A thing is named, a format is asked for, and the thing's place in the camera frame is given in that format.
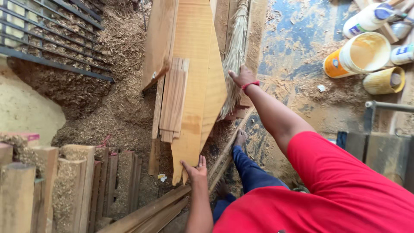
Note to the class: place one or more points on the narrow wooden strip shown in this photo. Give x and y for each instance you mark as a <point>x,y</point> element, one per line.
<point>157,129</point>

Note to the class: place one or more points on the wide light wooden plank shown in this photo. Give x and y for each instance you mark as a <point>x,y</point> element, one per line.
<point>192,81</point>

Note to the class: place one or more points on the yellow plastic tub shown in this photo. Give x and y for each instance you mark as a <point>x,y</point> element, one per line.
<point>381,81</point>

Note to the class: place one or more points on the bundle of thin wooden slats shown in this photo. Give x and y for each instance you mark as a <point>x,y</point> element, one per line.
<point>173,100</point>

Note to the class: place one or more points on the metal bowl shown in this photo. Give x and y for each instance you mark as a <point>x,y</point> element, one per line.
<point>402,29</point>

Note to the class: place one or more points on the grey metal machine frame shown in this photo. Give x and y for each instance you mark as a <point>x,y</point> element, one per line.
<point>381,152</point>

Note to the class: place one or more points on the person's left foot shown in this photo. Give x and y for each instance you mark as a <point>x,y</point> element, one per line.
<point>221,188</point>

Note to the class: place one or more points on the white glue bottle blue cap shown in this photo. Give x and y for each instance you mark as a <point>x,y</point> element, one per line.
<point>365,20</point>

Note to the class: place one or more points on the row of dusty timber blocks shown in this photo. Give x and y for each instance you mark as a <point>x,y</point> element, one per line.
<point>64,191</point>

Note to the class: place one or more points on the red wristband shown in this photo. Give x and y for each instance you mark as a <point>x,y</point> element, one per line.
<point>250,84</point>

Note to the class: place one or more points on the person's left hand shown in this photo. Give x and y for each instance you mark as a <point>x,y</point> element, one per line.
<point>197,173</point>

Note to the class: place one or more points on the straw broom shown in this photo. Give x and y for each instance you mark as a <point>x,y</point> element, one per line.
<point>235,55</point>

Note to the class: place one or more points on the person's blue trousers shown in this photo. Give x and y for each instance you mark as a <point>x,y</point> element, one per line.
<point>250,171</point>

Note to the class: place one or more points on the small white bottle blue label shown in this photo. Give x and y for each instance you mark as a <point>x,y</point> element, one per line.
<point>402,54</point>

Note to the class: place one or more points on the long wooden battens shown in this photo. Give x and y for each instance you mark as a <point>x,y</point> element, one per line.
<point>152,212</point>

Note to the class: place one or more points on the person's right foot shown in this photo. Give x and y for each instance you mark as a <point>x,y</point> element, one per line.
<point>241,137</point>

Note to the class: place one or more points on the person's red shirt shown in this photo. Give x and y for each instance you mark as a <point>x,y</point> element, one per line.
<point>339,194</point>

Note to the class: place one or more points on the brown wooden board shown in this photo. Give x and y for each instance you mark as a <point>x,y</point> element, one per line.
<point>158,42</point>

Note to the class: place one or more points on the heap of sawdust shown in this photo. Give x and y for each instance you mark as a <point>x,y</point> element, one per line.
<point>106,97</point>

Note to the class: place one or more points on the person's right hand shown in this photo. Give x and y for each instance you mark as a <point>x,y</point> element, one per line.
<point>246,77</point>

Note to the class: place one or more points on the pointed light wooden board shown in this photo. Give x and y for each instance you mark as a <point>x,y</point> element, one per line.
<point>215,87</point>

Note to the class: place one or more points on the black metal grille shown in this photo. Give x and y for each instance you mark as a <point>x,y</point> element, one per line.
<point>48,35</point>

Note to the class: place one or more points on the person's foot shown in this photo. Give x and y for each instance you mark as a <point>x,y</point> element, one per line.
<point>241,137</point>
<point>221,188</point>

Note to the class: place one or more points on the yellow and white paper scrap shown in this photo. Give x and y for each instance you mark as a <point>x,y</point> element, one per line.
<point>162,177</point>

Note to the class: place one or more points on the pink box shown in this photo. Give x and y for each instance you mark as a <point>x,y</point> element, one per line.
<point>27,137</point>

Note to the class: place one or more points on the orange and white bucket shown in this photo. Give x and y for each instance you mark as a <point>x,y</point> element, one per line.
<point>359,55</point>

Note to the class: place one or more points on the rough wooden planks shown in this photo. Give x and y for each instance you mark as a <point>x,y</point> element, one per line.
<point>257,35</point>

